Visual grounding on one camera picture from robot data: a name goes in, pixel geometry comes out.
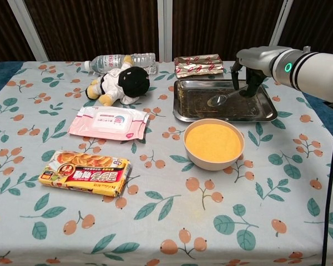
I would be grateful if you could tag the white metal frame post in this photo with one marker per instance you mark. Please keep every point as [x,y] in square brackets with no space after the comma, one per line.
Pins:
[27,30]
[165,27]
[278,25]

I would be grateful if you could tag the yellow curry box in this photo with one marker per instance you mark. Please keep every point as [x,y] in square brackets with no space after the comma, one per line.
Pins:
[86,173]

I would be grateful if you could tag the floral patterned tablecloth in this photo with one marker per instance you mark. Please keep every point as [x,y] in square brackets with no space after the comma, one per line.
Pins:
[166,216]

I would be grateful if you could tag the beige bowl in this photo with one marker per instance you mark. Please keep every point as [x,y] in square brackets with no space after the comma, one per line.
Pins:
[213,163]

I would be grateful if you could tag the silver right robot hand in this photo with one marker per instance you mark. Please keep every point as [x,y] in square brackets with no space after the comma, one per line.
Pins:
[256,59]

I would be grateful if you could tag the clear plastic water bottle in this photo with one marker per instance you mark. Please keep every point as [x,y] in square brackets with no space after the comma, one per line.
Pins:
[106,63]

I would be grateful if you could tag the stainless steel tray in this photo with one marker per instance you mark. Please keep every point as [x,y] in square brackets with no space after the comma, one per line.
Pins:
[199,99]

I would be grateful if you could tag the gold foil packet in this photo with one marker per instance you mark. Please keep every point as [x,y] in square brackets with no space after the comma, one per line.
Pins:
[198,66]

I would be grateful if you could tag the plush doll with black head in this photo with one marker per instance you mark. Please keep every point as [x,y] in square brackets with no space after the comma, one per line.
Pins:
[127,83]

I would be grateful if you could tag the pink wet wipes pack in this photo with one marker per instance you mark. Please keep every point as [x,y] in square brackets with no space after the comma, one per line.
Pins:
[108,122]

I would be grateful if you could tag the dark brown curtain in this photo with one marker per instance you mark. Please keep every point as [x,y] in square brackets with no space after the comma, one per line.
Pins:
[100,27]

